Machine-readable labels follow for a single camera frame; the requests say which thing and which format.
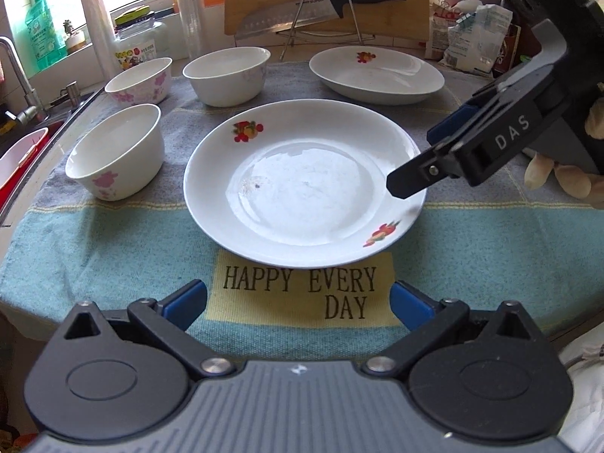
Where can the glass jar with green lid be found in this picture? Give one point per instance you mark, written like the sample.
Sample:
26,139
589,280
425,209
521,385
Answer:
137,47

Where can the steel faucet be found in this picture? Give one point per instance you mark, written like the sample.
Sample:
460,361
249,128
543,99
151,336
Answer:
21,75

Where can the stack of clear plastic cups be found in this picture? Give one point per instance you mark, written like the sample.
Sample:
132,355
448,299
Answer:
191,9

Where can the white pink-flower bowl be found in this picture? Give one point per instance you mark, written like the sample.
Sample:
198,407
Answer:
141,80
118,151

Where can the grey and teal printed towel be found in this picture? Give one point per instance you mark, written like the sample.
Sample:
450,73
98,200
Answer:
118,245

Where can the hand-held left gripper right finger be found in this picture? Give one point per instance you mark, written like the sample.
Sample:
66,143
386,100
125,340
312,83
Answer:
410,304

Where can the white plastic film roll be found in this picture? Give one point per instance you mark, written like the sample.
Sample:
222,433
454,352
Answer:
96,28

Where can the green detergent bottle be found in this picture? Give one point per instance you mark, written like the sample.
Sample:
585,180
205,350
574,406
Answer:
42,28

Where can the red and white food bag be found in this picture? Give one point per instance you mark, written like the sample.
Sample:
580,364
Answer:
441,28

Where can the red plastic basin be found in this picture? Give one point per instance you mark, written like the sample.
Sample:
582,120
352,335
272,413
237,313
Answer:
19,155

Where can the white jacket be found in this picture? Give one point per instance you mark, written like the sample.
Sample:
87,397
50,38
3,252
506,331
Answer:
590,387

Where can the white fruit-print plate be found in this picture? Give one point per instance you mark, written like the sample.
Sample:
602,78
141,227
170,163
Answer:
302,184
377,75

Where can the steel sink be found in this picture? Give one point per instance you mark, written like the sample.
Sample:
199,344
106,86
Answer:
71,113

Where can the small potted plant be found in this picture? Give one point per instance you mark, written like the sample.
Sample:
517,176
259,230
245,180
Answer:
75,40

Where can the plain white bowl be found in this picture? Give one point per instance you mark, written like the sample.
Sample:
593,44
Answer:
226,80

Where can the person's right hand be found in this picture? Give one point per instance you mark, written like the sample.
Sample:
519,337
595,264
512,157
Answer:
573,181

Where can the dark soy sauce bottle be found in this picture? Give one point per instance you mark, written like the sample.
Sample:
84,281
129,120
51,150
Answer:
512,47

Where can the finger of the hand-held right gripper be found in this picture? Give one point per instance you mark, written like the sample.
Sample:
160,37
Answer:
410,179
453,122

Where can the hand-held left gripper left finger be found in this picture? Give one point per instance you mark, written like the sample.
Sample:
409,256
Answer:
184,304

